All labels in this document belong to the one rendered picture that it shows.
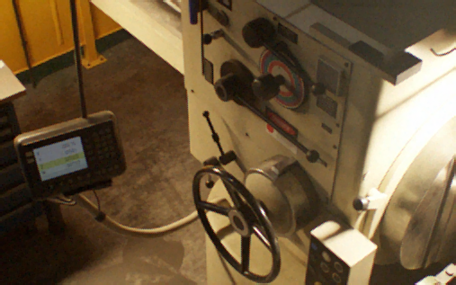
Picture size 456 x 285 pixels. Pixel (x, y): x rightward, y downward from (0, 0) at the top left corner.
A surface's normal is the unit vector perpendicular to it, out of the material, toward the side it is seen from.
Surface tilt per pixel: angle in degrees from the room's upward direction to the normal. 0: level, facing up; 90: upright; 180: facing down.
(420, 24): 0
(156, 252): 0
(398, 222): 80
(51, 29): 90
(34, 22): 90
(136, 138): 0
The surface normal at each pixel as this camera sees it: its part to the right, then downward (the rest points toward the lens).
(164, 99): 0.00, -0.73
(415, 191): -0.65, -0.01
